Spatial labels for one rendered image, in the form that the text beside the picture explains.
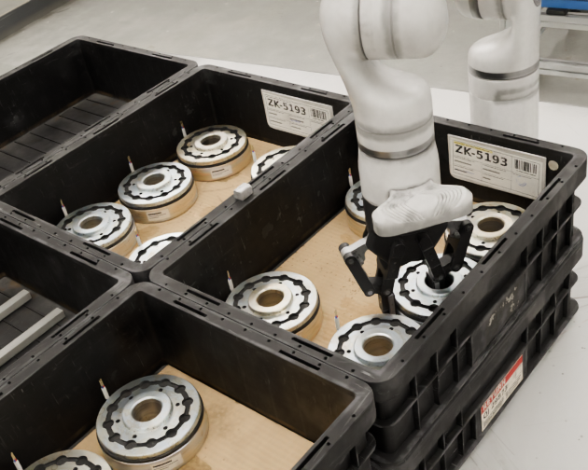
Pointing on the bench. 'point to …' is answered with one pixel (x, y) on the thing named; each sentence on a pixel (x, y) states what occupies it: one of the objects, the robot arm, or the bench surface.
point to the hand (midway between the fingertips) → (412, 297)
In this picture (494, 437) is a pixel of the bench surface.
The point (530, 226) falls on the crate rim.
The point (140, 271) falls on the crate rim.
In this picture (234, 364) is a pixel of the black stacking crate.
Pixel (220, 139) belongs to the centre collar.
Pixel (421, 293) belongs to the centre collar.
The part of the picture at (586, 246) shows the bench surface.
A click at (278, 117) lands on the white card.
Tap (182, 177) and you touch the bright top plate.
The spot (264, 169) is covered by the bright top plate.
